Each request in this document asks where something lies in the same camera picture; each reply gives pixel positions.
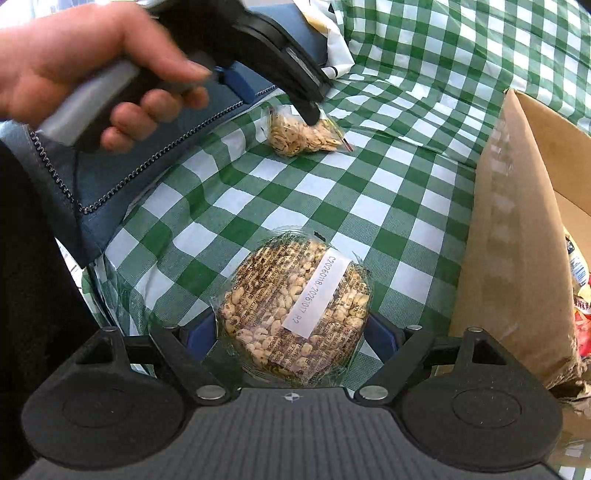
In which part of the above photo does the person's left hand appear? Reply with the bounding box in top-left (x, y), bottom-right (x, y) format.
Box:
top-left (0, 0), bottom-right (214, 153)

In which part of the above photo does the cardboard box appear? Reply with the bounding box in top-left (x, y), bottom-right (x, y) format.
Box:
top-left (450, 88), bottom-right (591, 402)

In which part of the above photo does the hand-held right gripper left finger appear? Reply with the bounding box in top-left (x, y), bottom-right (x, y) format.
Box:
top-left (69, 318), bottom-right (230, 407)

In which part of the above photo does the small clear bag of crackers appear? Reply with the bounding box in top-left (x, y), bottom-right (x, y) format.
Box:
top-left (263, 104), bottom-right (354, 158)

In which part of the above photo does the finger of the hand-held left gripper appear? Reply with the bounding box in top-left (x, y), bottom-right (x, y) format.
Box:
top-left (240, 14), bottom-right (334, 126)

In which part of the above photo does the green checked cloth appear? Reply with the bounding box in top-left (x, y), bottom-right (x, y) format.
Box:
top-left (55, 0), bottom-right (591, 480)

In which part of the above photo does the person's dark clothing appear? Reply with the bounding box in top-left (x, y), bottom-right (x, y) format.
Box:
top-left (0, 138), bottom-right (100, 467)

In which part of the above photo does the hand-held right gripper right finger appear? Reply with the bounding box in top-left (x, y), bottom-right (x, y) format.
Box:
top-left (355, 316), bottom-right (513, 407)

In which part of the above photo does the blue sofa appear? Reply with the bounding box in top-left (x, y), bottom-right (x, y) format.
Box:
top-left (0, 0), bottom-right (333, 268)

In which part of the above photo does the round puffed grain cake packet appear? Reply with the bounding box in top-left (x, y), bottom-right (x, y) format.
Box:
top-left (210, 226), bottom-right (375, 388)

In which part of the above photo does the white and blue snack packet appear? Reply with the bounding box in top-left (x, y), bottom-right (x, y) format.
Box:
top-left (564, 231), bottom-right (591, 289)

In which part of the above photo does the red and yellow snack packet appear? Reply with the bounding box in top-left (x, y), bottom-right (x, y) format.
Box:
top-left (571, 286), bottom-right (591, 358)

